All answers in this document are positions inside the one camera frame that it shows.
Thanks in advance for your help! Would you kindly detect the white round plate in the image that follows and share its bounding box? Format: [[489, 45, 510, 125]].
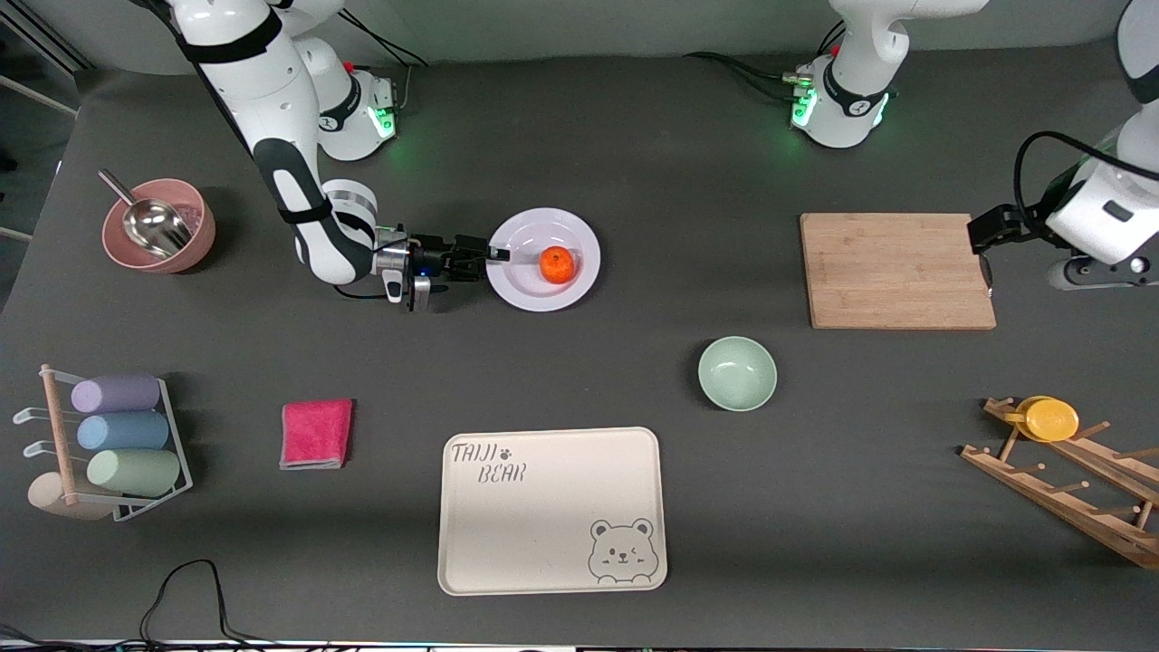
[[484, 207, 601, 313]]

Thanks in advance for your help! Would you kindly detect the orange fruit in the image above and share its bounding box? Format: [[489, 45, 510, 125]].
[[540, 245, 578, 285]]

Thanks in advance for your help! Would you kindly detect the bamboo cutting board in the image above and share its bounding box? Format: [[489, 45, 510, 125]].
[[800, 213, 998, 331]]

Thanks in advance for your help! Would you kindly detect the yellow mug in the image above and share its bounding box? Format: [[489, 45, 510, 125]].
[[1003, 396, 1080, 444]]

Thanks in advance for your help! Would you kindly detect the pink folded cloth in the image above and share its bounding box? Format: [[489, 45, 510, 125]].
[[279, 398, 355, 471]]

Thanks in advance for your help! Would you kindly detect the pink bowl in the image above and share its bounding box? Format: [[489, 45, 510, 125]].
[[101, 177, 217, 273]]

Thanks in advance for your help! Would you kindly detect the wooden peg mug rack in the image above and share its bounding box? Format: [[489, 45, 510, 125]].
[[960, 397, 1159, 571]]

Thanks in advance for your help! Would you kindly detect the beige bear print tray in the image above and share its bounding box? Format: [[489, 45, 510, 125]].
[[437, 427, 669, 597]]

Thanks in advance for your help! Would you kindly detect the metal scoop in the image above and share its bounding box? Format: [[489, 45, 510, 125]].
[[98, 168, 194, 259]]

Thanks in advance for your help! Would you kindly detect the light green bowl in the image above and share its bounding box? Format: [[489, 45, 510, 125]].
[[697, 336, 779, 413]]

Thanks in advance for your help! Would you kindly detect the purple cup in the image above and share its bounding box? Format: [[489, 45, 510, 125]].
[[71, 374, 162, 415]]

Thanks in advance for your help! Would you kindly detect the blue cup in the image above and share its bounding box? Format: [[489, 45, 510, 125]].
[[76, 412, 170, 452]]

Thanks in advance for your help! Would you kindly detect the pale green cup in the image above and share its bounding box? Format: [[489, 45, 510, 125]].
[[86, 449, 182, 497]]

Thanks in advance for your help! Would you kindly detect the beige cup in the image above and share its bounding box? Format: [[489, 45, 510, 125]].
[[27, 472, 114, 522]]

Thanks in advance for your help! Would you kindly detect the black right arm base cable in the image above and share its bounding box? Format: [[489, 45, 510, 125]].
[[342, 9, 432, 114]]

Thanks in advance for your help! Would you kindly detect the black arm base cable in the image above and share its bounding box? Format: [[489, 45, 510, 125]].
[[682, 23, 849, 103], [342, 9, 432, 114]]

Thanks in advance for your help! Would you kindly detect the black left arm base cable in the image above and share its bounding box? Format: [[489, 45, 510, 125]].
[[682, 23, 849, 103]]

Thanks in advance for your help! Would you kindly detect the thin black table cable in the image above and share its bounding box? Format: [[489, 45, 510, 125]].
[[139, 559, 273, 647]]

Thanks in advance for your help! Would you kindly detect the white wire cup rack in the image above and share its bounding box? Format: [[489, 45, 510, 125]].
[[13, 364, 194, 523]]

